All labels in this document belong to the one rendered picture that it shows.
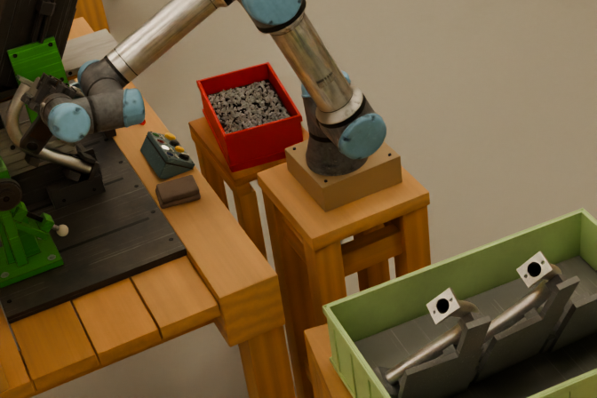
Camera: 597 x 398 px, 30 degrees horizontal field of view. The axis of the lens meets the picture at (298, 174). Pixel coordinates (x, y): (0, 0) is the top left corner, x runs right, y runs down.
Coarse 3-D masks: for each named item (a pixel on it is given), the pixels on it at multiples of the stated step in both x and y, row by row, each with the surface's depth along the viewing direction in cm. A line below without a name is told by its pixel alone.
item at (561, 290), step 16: (560, 288) 194; (560, 304) 200; (528, 320) 203; (544, 320) 204; (496, 336) 201; (512, 336) 202; (528, 336) 207; (544, 336) 213; (496, 352) 206; (512, 352) 211; (528, 352) 217; (480, 368) 211; (496, 368) 215
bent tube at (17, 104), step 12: (24, 84) 262; (12, 108) 262; (12, 120) 263; (12, 132) 263; (36, 156) 268; (48, 156) 268; (60, 156) 270; (72, 156) 272; (72, 168) 272; (84, 168) 272
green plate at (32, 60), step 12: (24, 48) 263; (36, 48) 264; (48, 48) 265; (12, 60) 262; (24, 60) 264; (36, 60) 265; (48, 60) 266; (60, 60) 267; (24, 72) 264; (36, 72) 265; (48, 72) 266; (60, 72) 268
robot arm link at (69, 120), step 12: (60, 96) 226; (48, 108) 222; (60, 108) 217; (72, 108) 217; (84, 108) 220; (48, 120) 220; (60, 120) 216; (72, 120) 217; (84, 120) 218; (60, 132) 217; (72, 132) 218; (84, 132) 219
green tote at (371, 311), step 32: (544, 224) 236; (576, 224) 239; (480, 256) 233; (512, 256) 236; (384, 288) 226; (416, 288) 230; (448, 288) 234; (480, 288) 238; (352, 320) 227; (384, 320) 231; (352, 352) 212; (352, 384) 222; (576, 384) 199
